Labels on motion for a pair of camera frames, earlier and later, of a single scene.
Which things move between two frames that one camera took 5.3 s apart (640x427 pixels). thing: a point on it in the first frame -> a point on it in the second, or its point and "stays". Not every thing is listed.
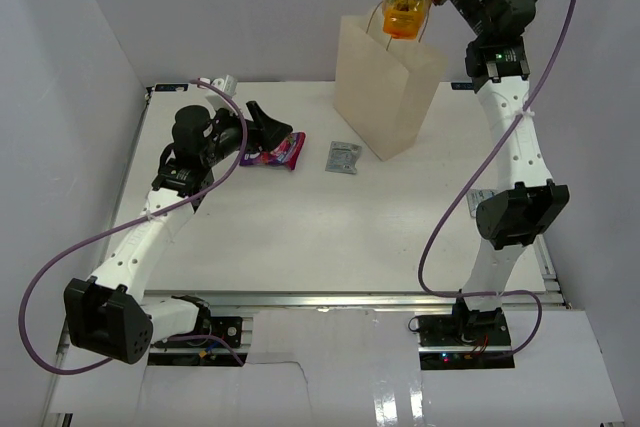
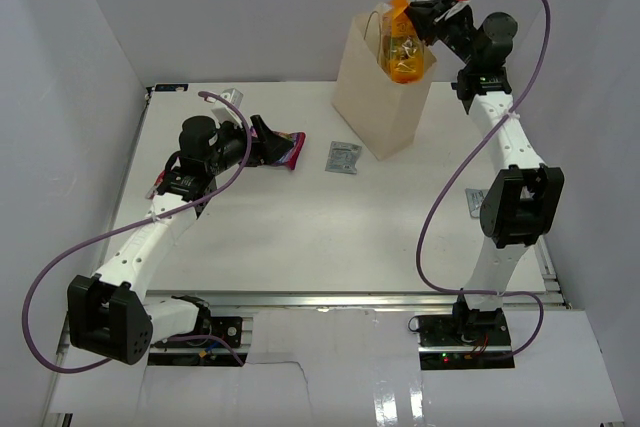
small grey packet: x=476 y=195 stays
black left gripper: x=268 y=132 -> x=267 y=147
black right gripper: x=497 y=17 -> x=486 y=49
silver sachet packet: x=342 y=157 stays
